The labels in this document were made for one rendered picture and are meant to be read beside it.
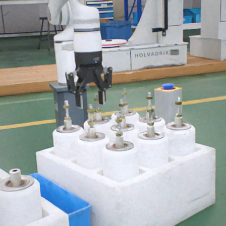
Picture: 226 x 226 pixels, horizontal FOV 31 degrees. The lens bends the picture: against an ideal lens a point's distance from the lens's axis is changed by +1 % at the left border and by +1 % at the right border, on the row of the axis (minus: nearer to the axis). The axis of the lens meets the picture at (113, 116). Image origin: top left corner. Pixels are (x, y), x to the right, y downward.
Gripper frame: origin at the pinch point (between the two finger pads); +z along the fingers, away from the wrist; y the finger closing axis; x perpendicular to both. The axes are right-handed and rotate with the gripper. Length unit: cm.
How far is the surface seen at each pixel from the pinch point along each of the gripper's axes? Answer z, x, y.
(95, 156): 14.5, -4.4, -2.3
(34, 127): 36, 101, 23
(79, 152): 13.5, -0.7, -5.1
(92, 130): 8.0, -1.1, -0.8
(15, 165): 36, 57, -4
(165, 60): 23, 166, 171
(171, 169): 18.0, -18.1, 13.4
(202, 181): 26.0, -16.6, 26.5
